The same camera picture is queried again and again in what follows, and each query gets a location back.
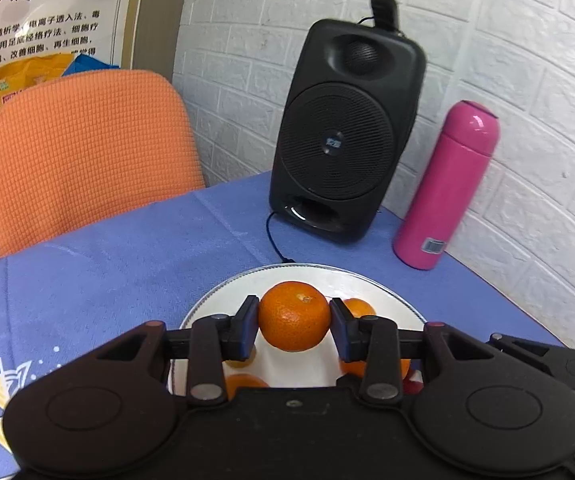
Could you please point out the red apple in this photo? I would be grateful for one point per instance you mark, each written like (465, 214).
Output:
(412, 387)

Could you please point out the wall poster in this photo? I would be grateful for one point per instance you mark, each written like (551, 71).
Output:
(42, 10)

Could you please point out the black microphone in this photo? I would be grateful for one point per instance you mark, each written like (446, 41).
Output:
(385, 10)

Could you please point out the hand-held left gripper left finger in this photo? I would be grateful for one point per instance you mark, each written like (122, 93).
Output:
(247, 330)

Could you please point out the orange fabric chair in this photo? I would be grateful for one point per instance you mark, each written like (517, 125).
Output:
(92, 160)

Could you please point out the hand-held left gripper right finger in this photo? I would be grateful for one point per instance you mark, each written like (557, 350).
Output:
(340, 332)

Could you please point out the blue plastic packet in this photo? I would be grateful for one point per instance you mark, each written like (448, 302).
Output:
(89, 64)

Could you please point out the blue printed tablecloth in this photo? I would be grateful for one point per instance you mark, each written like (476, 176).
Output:
(117, 285)

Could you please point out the yellow plastic bag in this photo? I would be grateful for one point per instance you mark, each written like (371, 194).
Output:
(27, 75)

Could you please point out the black speaker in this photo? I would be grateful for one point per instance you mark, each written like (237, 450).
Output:
(342, 150)

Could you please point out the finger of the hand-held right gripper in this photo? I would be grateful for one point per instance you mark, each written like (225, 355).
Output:
(502, 341)

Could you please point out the white plate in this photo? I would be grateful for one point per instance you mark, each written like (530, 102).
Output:
(222, 305)

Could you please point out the tangerine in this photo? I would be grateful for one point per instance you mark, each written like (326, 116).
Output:
(295, 317)

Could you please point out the small round orange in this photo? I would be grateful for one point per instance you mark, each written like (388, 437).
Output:
(360, 307)

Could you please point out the pink bottle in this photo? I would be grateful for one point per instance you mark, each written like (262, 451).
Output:
(442, 185)

